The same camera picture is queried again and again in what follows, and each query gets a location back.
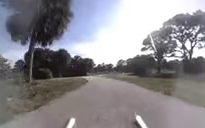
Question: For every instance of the distant row of trees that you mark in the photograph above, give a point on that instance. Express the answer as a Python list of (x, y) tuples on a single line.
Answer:
[(105, 67)]

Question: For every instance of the grey asphalt path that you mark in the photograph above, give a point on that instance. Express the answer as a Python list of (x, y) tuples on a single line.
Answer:
[(103, 103)]

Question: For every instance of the row of dark bushes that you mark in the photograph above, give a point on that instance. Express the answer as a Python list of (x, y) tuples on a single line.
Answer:
[(143, 65)]

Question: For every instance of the clump of dark trees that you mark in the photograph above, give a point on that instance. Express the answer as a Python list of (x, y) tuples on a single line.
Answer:
[(56, 63)]

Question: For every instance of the patchy grass verge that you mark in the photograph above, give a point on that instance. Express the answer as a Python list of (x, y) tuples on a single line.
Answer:
[(53, 87)]

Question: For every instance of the grass field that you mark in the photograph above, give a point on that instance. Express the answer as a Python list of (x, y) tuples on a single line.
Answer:
[(156, 83)]

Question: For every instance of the robot's own part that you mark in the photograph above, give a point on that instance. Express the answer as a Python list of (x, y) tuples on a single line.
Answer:
[(70, 123), (140, 121)]

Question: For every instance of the tall tree with dark crown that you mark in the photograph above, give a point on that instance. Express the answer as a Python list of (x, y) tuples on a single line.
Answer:
[(40, 20)]

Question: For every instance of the large spreading tree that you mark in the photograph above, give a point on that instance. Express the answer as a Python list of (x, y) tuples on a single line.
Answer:
[(190, 30)]

